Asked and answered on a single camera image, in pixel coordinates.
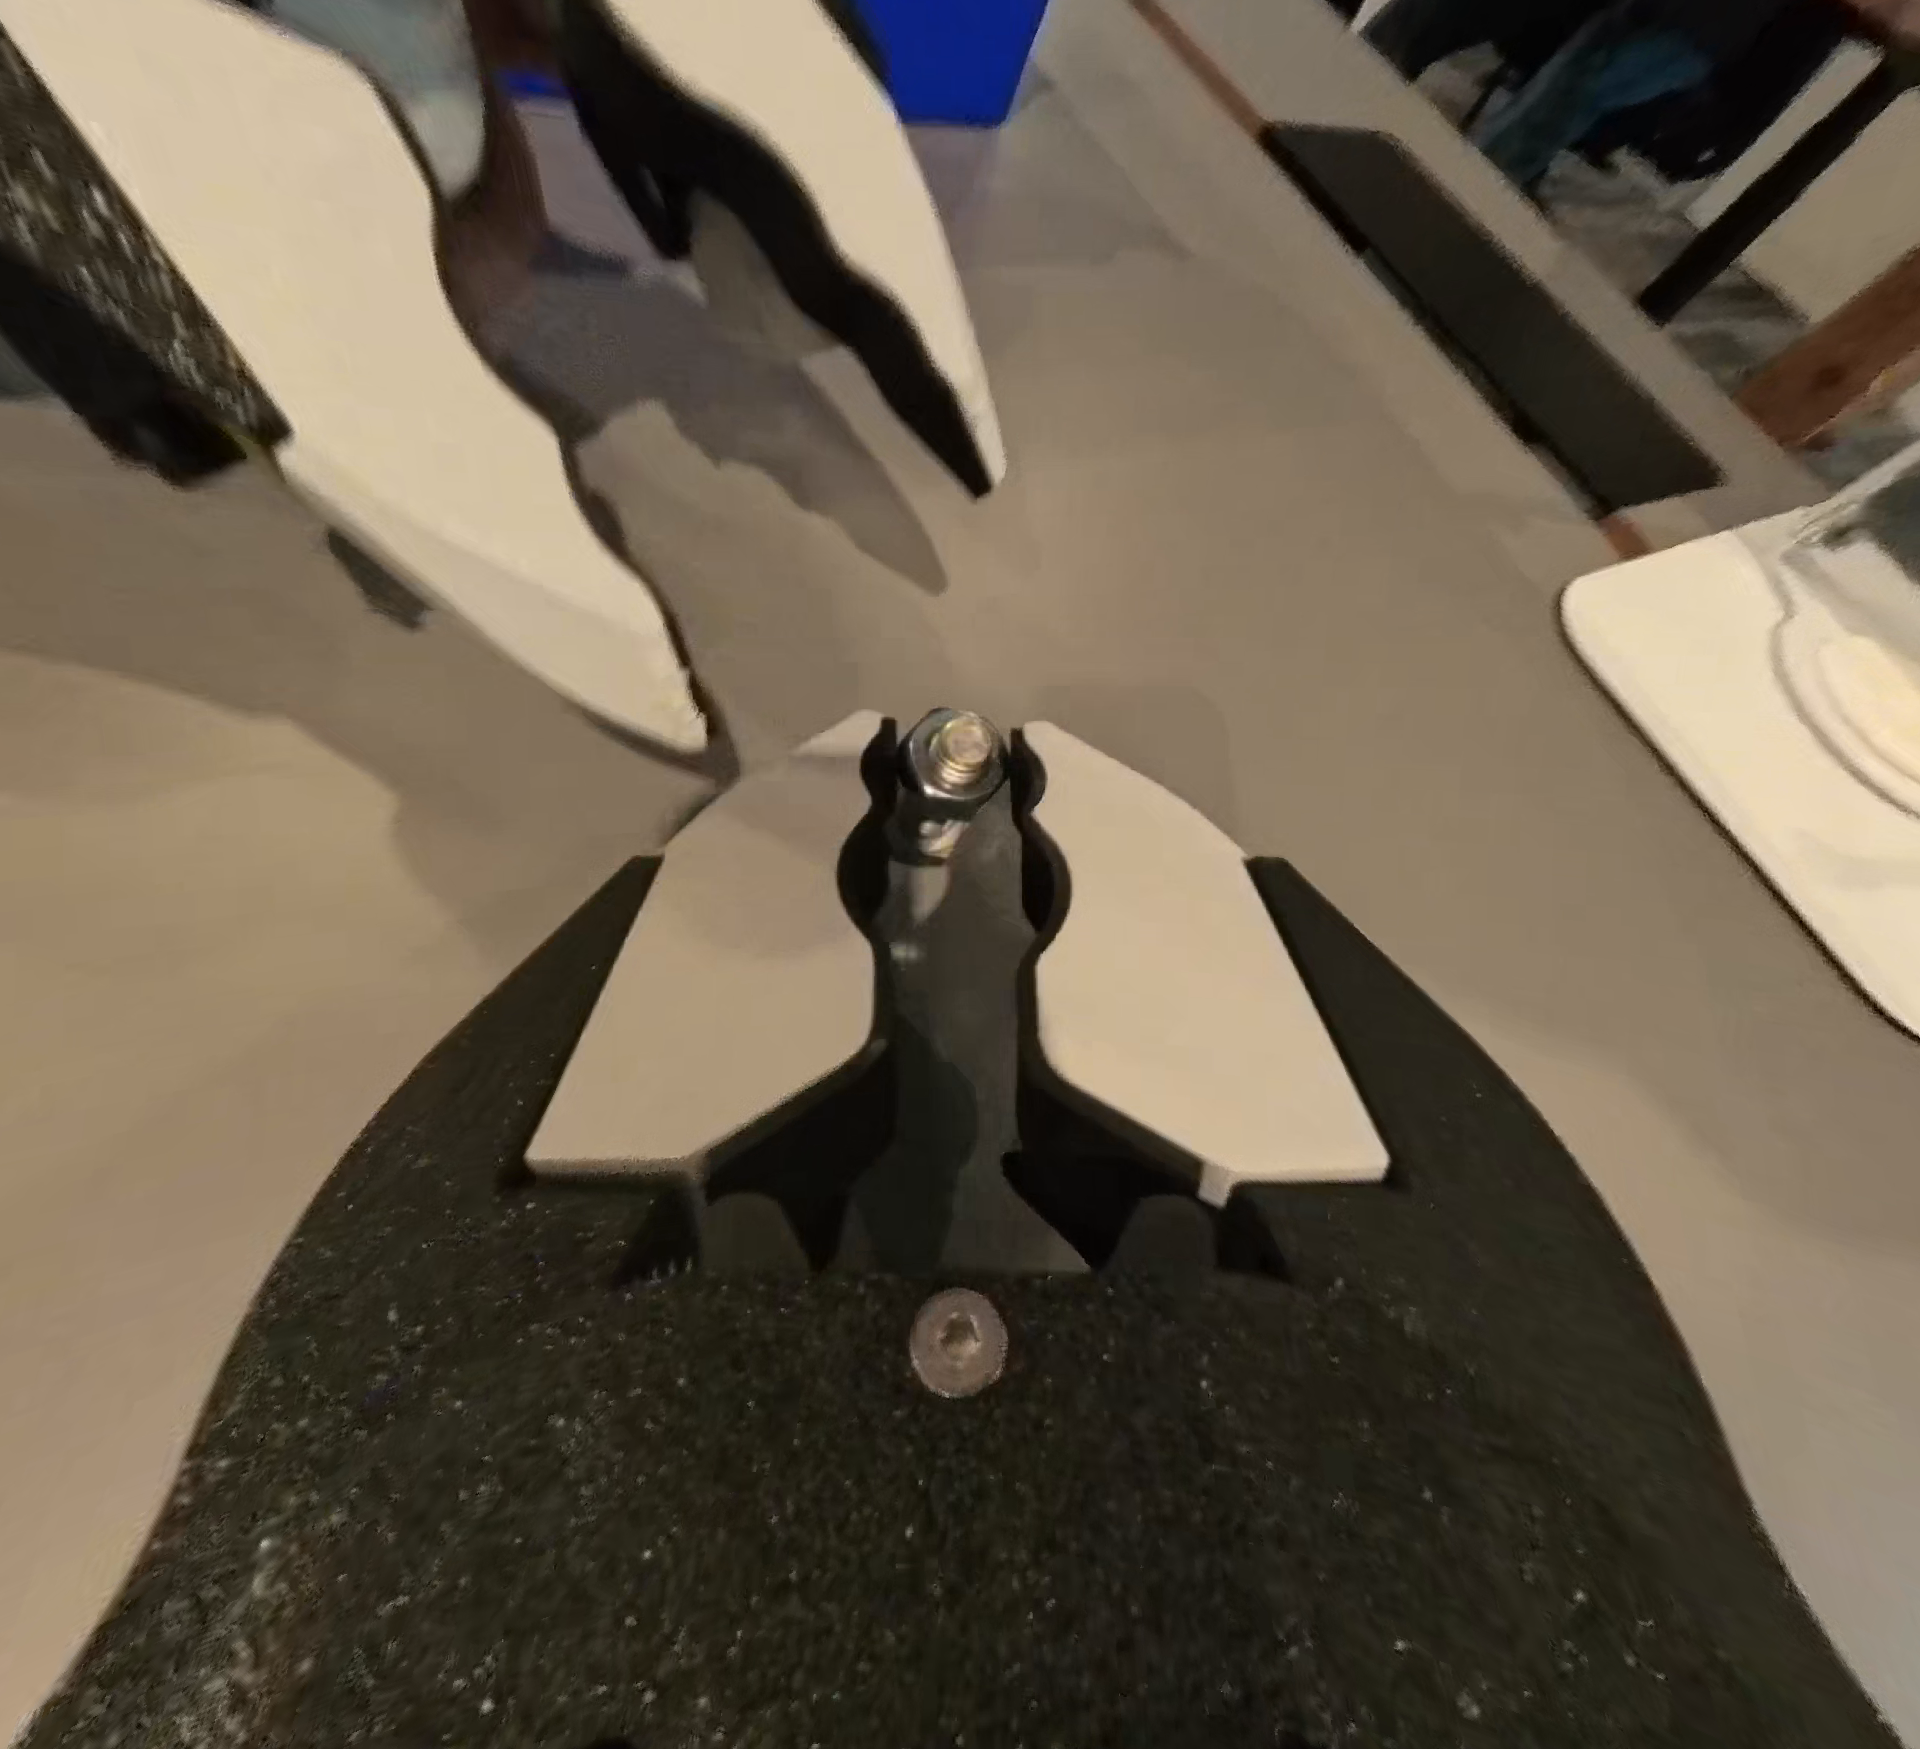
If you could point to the wooden pillar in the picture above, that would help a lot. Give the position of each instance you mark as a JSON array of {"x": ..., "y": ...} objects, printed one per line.
[{"x": 1845, "y": 355}]

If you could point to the instruction sheet on white stand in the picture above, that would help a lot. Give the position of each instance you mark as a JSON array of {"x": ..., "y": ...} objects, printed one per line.
[{"x": 1681, "y": 670}]

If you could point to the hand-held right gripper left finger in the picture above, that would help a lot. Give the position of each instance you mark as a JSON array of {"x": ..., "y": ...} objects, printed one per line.
[{"x": 705, "y": 1000}]

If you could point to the silver nut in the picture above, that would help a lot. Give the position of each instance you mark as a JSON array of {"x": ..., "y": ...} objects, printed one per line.
[{"x": 918, "y": 771}]

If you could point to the silver hex bolt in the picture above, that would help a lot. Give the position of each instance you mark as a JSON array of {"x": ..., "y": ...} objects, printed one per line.
[{"x": 969, "y": 741}]

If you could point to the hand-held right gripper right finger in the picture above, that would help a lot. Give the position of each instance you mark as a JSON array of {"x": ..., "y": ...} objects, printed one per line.
[{"x": 1200, "y": 1015}]

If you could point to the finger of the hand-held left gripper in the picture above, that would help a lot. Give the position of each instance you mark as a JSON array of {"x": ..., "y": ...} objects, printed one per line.
[
  {"x": 795, "y": 99},
  {"x": 301, "y": 278}
]

